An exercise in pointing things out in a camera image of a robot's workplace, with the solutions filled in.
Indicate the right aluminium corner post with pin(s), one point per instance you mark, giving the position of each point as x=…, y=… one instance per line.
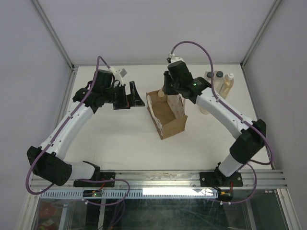
x=261, y=31

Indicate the aluminium corner post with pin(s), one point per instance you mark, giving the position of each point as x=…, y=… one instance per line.
x=261, y=31
x=52, y=33

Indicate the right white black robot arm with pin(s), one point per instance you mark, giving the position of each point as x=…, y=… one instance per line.
x=248, y=134

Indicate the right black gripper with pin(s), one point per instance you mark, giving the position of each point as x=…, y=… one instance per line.
x=166, y=88

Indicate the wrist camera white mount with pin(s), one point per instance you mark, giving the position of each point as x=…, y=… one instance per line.
x=173, y=58
x=119, y=74

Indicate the grey slotted cable duct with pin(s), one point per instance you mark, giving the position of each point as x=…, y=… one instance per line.
x=153, y=193

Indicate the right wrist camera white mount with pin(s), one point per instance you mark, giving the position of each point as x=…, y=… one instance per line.
x=173, y=58

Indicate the brown canvas tote bag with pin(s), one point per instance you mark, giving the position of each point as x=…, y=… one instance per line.
x=167, y=113

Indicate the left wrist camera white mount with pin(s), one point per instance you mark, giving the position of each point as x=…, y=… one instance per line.
x=119, y=74

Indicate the beige sachet packet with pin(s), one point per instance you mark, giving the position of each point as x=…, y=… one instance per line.
x=161, y=93

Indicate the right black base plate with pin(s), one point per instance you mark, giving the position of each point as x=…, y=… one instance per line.
x=216, y=179

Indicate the left aluminium corner post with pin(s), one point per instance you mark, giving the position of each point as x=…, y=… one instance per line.
x=52, y=33

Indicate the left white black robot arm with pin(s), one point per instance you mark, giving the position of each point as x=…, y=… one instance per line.
x=48, y=160

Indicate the clear bottle white cap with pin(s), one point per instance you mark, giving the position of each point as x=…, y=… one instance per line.
x=227, y=85

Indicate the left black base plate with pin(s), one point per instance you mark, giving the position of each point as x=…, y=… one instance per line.
x=102, y=177

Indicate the white cream jar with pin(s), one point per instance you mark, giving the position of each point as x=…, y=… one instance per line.
x=204, y=111

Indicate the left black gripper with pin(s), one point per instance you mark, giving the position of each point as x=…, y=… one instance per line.
x=135, y=100

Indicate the clear square bottle dark cap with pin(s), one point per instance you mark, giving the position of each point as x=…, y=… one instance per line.
x=209, y=76

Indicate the aluminium rail frame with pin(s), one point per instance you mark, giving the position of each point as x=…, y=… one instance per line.
x=265, y=178

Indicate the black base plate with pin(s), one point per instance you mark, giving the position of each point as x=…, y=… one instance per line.
x=216, y=179
x=102, y=177

